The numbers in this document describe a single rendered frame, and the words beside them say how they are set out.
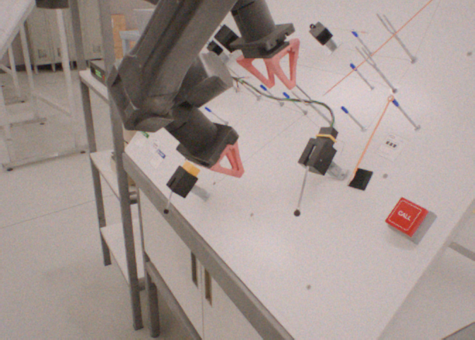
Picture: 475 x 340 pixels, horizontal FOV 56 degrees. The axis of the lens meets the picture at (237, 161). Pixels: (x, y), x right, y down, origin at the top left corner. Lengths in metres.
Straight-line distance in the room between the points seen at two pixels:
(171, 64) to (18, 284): 2.22
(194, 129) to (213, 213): 0.49
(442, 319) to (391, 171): 0.36
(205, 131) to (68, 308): 1.81
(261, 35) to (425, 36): 0.41
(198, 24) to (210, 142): 0.26
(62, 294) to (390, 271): 1.93
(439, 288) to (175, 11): 0.90
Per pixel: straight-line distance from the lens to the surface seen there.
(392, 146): 0.88
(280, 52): 0.72
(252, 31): 0.73
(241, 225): 1.03
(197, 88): 0.60
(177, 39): 0.46
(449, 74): 0.93
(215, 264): 1.05
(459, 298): 1.15
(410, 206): 0.77
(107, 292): 2.42
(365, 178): 0.87
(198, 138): 0.66
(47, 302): 2.46
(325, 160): 0.86
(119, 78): 0.58
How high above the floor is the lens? 1.46
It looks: 22 degrees down
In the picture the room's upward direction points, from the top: straight up
